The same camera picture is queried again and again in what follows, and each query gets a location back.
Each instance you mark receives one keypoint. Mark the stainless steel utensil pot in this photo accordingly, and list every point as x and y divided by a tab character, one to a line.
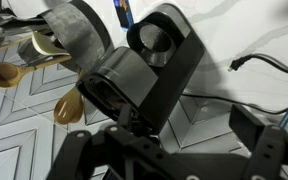
77	33

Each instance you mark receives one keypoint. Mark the slotted wooden spatula in pot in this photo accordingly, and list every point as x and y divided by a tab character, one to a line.
69	108

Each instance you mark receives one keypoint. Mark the black drip coffeemaker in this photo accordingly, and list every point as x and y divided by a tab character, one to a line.
170	76

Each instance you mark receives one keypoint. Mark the cream silicone spatula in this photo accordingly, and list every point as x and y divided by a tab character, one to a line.
45	46

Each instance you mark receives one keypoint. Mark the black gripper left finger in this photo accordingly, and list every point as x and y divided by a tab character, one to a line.
94	150

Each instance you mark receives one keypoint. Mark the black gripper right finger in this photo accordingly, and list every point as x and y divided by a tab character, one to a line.
270	150

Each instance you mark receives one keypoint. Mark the round wooden spoon in pot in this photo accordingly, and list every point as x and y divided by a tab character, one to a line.
4	75

